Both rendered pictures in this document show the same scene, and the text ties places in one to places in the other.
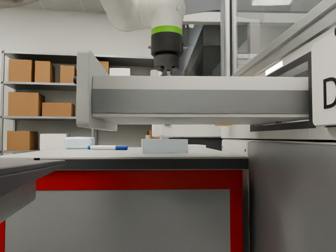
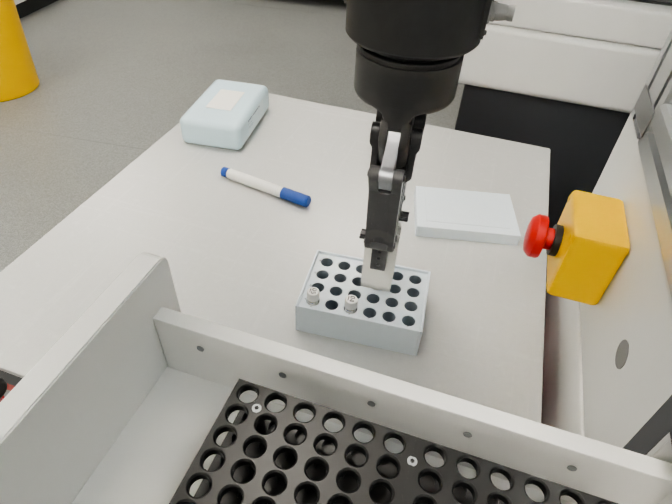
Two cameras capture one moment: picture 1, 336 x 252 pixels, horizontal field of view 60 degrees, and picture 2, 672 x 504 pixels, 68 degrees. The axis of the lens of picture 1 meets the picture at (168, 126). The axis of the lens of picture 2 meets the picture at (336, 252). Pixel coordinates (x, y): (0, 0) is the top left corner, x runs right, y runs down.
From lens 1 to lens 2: 0.62 m
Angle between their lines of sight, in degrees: 48
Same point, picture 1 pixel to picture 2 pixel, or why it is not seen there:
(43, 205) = not seen: hidden behind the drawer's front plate
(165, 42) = (394, 19)
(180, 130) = (506, 72)
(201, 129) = (569, 81)
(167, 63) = (395, 104)
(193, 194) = not seen: outside the picture
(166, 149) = (358, 337)
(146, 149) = (305, 325)
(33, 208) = not seen: hidden behind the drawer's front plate
